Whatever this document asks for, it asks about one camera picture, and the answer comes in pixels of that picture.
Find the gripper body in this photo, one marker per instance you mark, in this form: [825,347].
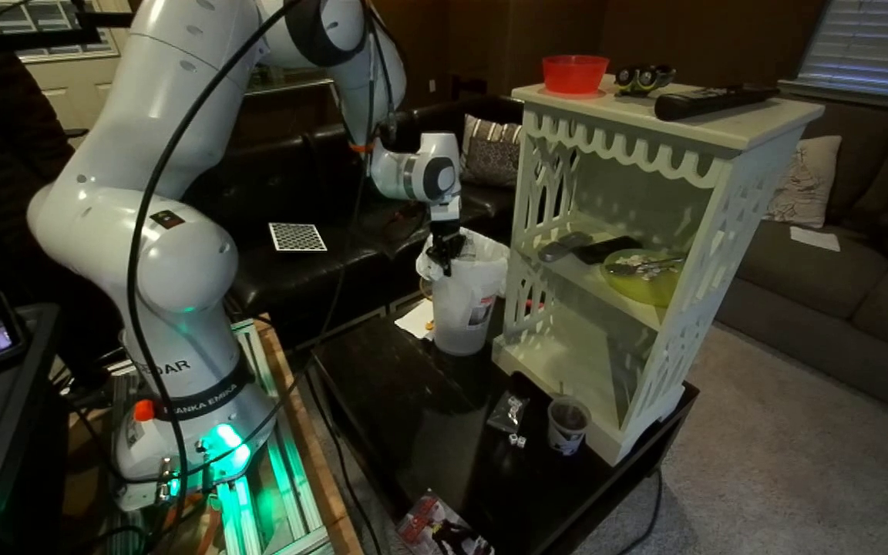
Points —
[445,216]

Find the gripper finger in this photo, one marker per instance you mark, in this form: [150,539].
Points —
[438,250]
[457,245]

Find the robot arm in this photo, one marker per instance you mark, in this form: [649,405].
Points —
[174,254]

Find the white trash bin with liner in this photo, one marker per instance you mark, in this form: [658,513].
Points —
[463,308]

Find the white paper sheet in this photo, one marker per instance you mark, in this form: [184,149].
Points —
[416,317]

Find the patterned dark cushion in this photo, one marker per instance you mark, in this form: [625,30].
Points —
[490,154]

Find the grey remote control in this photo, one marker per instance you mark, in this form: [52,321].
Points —
[560,248]

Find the checkerboard calibration card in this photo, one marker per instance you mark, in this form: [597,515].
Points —
[297,237]

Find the black leather sofa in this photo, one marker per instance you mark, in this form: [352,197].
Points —
[290,193]

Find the small clear plastic bag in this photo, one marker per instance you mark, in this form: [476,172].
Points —
[507,412]

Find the silver cutlery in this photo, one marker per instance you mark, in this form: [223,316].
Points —
[644,266]

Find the red plastic bowl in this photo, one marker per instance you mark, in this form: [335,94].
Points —
[575,73]

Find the green plate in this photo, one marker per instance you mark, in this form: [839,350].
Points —
[648,289]

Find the pair of small white dice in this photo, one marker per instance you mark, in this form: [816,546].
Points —
[519,441]

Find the plastic cup with dark drink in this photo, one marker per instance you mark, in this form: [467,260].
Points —
[568,428]

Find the black and green toy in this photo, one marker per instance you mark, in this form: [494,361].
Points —
[644,79]

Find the white carved wooden shelf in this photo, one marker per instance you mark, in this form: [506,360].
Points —
[721,231]

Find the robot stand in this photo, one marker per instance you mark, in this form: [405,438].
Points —
[282,478]

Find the red and white magazine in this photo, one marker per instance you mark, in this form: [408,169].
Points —
[432,528]

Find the long black remote control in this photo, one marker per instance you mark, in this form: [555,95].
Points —
[710,102]

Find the white printed cushion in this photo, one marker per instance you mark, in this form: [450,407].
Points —
[806,181]

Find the small white paper note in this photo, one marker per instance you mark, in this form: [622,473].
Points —
[815,239]

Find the grey fabric sofa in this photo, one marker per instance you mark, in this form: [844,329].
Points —
[837,308]

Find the white panelled door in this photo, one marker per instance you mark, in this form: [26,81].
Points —
[74,77]

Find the window with blinds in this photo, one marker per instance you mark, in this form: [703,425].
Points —
[876,46]

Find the black side stand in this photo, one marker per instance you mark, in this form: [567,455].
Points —
[5,447]

